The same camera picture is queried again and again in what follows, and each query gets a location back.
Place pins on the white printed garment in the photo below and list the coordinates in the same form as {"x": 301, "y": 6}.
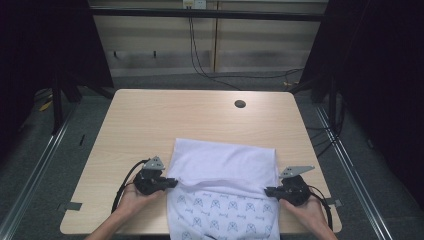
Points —
{"x": 223, "y": 173}

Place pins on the white wall socket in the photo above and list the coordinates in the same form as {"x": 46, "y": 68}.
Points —
{"x": 195, "y": 4}

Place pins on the black metal crossbar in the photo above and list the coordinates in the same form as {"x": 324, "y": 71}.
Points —
{"x": 200, "y": 14}

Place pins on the person's right hand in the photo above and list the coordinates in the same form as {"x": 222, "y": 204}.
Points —
{"x": 308, "y": 215}

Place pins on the grey tape strip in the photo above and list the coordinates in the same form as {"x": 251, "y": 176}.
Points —
{"x": 336, "y": 202}
{"x": 71, "y": 206}

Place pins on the round black table grommet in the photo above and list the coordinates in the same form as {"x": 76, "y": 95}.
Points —
{"x": 240, "y": 103}

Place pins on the dark curtain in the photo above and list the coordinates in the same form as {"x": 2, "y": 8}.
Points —
{"x": 40, "y": 43}
{"x": 383, "y": 83}

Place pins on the black metal stand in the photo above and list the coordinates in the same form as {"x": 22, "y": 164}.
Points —
{"x": 332, "y": 106}
{"x": 57, "y": 110}

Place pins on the yellow floor object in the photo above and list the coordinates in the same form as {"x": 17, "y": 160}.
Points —
{"x": 45, "y": 106}

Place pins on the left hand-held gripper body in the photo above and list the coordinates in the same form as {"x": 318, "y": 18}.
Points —
{"x": 148, "y": 181}

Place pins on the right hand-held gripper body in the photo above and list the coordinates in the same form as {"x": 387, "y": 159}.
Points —
{"x": 295, "y": 190}

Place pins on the aluminium floor rail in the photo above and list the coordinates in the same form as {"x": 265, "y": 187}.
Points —
{"x": 350, "y": 166}
{"x": 40, "y": 166}

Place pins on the small black floor strip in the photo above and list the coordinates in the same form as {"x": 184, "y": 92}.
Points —
{"x": 82, "y": 140}

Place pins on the person's left hand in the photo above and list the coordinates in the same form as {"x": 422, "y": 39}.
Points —
{"x": 136, "y": 200}

